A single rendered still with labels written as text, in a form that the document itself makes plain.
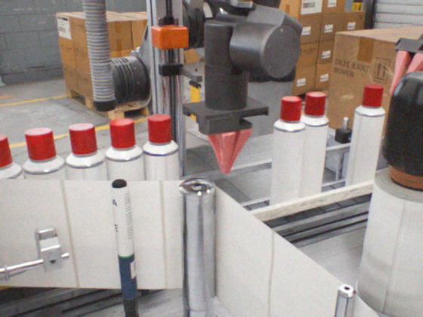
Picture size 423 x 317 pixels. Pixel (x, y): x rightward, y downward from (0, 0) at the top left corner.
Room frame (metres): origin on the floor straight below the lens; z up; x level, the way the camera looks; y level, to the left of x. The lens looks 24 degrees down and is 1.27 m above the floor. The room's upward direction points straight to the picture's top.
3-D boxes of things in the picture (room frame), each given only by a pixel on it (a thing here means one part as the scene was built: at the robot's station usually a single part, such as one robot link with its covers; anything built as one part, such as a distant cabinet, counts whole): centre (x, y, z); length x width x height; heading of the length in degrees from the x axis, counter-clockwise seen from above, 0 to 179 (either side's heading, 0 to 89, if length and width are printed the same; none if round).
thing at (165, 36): (0.65, 0.05, 1.05); 0.10 x 0.04 x 0.33; 26
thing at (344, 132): (0.84, -0.29, 0.91); 0.07 x 0.03 x 0.16; 26
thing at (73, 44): (4.54, 0.96, 0.45); 1.20 x 0.84 x 0.89; 38
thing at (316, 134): (0.71, -0.17, 0.98); 0.05 x 0.05 x 0.20
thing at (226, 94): (0.56, -0.02, 1.13); 0.10 x 0.07 x 0.07; 117
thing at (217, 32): (0.56, -0.02, 1.19); 0.07 x 0.06 x 0.07; 37
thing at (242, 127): (0.55, -0.01, 1.05); 0.07 x 0.07 x 0.09; 27
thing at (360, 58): (1.20, -0.52, 0.99); 0.30 x 0.24 x 0.27; 116
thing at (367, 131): (0.76, -0.28, 0.98); 0.05 x 0.05 x 0.20
